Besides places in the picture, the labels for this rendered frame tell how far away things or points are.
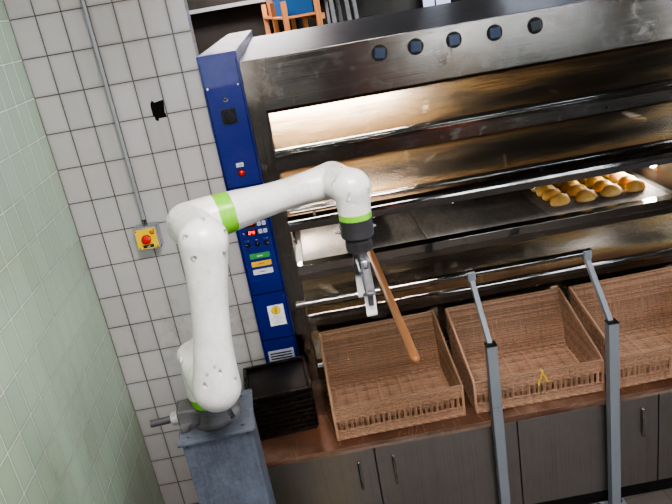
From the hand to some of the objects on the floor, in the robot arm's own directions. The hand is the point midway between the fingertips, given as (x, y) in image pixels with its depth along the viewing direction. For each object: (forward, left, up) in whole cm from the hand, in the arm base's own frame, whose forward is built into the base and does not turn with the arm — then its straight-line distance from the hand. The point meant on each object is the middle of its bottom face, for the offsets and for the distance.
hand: (367, 302), depth 196 cm
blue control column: (-23, +202, -146) cm, 250 cm away
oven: (+74, +197, -146) cm, 256 cm away
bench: (+62, +74, -146) cm, 175 cm away
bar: (+43, +54, -146) cm, 161 cm away
